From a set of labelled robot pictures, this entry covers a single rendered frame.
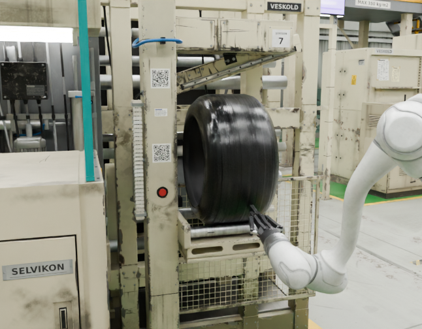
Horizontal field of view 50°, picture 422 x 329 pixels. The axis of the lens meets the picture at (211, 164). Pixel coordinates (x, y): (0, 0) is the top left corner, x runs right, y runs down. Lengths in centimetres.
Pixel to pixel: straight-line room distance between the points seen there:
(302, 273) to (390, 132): 55
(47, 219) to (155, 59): 90
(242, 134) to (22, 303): 97
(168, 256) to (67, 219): 90
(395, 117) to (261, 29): 120
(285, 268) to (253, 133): 55
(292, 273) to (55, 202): 74
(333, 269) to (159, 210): 73
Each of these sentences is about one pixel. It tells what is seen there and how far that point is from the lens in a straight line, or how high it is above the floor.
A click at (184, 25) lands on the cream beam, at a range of 210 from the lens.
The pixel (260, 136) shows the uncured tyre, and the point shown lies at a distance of 175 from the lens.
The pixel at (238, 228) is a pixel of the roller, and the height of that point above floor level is 91.
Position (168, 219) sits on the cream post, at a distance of 188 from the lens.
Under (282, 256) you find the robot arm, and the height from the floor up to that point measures 95.
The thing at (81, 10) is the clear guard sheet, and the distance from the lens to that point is 106.
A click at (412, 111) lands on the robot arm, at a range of 113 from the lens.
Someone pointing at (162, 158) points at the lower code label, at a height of 120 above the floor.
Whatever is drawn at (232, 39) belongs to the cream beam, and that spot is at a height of 169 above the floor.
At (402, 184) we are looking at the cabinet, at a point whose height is 18.
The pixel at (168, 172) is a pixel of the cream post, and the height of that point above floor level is 114.
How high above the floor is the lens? 148
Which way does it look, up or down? 10 degrees down
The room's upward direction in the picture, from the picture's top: straight up
